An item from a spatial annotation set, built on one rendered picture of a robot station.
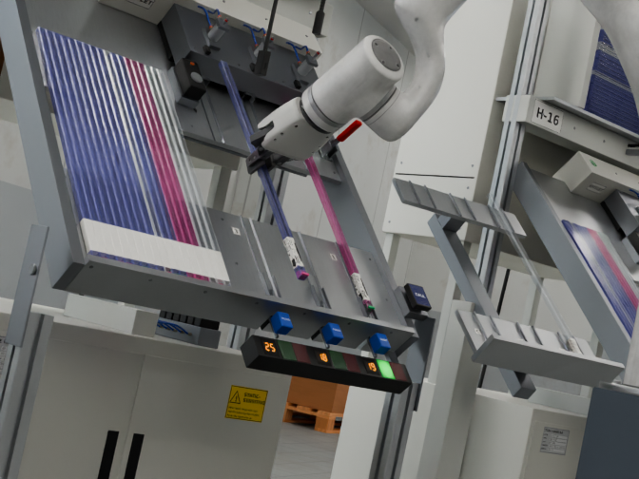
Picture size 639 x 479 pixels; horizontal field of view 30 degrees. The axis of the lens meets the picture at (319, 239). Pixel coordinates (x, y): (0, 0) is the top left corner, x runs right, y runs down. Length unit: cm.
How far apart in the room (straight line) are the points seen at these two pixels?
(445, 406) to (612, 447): 62
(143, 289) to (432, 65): 57
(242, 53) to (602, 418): 97
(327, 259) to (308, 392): 627
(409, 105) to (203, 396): 70
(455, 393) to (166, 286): 80
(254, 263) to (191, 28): 52
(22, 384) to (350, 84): 66
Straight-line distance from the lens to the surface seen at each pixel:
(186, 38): 220
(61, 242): 172
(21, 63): 198
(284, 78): 232
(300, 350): 189
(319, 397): 829
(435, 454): 238
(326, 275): 206
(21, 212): 650
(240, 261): 192
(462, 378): 238
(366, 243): 222
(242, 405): 228
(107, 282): 173
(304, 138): 193
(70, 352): 206
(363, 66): 182
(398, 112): 186
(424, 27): 187
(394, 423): 212
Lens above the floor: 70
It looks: 4 degrees up
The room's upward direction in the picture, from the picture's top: 12 degrees clockwise
